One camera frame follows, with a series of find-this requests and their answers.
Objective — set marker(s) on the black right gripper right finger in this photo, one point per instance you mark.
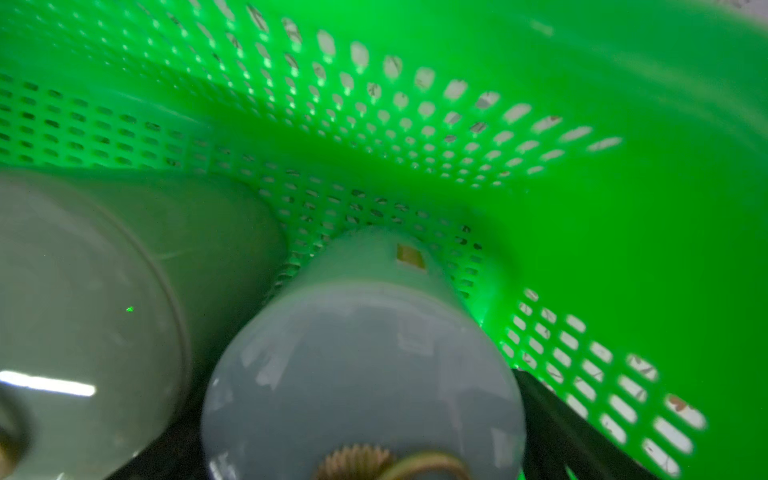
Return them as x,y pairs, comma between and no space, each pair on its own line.
560,444

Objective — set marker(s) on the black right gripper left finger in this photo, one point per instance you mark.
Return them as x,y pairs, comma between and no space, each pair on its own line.
177,455

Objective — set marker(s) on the blue-grey tea canister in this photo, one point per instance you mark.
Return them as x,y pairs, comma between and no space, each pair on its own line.
368,344
119,291

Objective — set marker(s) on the green plastic basket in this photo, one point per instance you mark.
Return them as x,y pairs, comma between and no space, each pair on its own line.
592,174

